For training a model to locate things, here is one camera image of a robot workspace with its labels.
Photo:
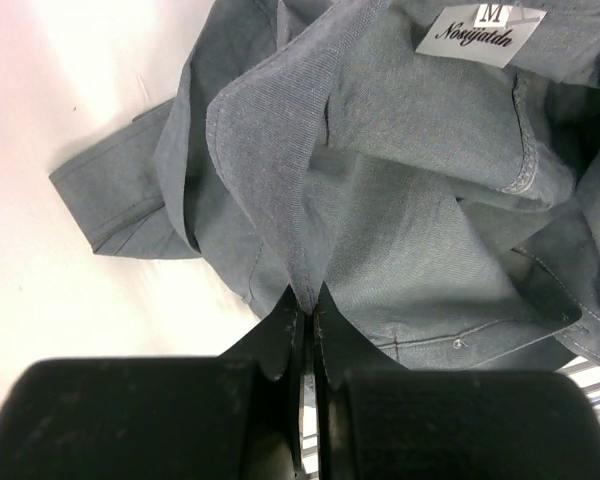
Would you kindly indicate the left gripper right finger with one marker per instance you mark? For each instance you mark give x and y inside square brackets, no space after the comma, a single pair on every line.
[379,420]

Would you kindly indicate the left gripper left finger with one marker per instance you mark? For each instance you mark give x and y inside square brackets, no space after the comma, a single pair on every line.
[233,416]

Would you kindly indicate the grey button shirt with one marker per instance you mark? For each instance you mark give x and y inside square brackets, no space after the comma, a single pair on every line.
[440,178]

